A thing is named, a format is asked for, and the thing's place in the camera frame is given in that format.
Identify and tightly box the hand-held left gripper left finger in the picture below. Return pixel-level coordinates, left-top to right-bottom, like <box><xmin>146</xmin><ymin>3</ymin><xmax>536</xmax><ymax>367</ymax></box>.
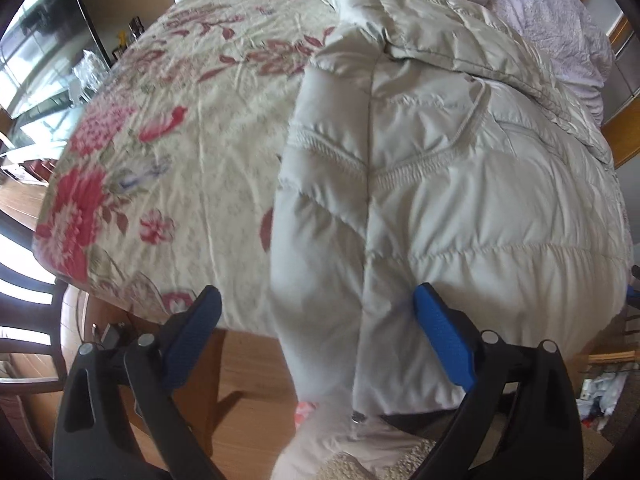
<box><xmin>52</xmin><ymin>285</ymin><xmax>223</xmax><ymax>480</ymax></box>

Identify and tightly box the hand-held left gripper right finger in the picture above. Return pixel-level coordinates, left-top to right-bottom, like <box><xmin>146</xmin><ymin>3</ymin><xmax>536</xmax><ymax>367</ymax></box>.
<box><xmin>412</xmin><ymin>282</ymin><xmax>586</xmax><ymax>480</ymax></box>

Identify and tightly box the white puffer jacket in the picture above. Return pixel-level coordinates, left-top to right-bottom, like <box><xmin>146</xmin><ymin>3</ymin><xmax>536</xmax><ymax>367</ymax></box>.
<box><xmin>267</xmin><ymin>0</ymin><xmax>631</xmax><ymax>480</ymax></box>

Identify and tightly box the cream rug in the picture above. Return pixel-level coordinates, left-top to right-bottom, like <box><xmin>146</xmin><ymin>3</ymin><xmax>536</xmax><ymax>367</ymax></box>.
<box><xmin>322</xmin><ymin>430</ymin><xmax>443</xmax><ymax>480</ymax></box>

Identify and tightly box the dark wooden chair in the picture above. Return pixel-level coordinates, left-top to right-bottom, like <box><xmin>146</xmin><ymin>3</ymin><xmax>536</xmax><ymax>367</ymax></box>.
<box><xmin>0</xmin><ymin>207</ymin><xmax>70</xmax><ymax>398</ymax></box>

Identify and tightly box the floral bedspread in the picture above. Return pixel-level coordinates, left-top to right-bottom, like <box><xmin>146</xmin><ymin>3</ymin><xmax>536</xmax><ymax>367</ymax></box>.
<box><xmin>32</xmin><ymin>0</ymin><xmax>346</xmax><ymax>336</ymax></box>

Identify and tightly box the clear plastic bag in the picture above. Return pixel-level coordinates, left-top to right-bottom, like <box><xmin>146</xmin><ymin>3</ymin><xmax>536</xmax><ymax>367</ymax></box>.
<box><xmin>69</xmin><ymin>49</ymin><xmax>110</xmax><ymax>103</ymax></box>

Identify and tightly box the lilac pillow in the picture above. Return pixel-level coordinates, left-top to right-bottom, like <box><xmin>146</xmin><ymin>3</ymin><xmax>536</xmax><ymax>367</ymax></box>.
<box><xmin>500</xmin><ymin>0</ymin><xmax>615</xmax><ymax>128</ymax></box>

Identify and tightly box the black television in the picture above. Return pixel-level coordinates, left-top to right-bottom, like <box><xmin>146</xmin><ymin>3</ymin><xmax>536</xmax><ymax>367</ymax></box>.
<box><xmin>0</xmin><ymin>0</ymin><xmax>115</xmax><ymax>122</ymax></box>

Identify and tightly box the wooden door frame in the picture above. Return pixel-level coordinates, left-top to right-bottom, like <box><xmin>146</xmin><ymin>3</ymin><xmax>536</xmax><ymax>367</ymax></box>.
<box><xmin>547</xmin><ymin>0</ymin><xmax>640</xmax><ymax>171</ymax></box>

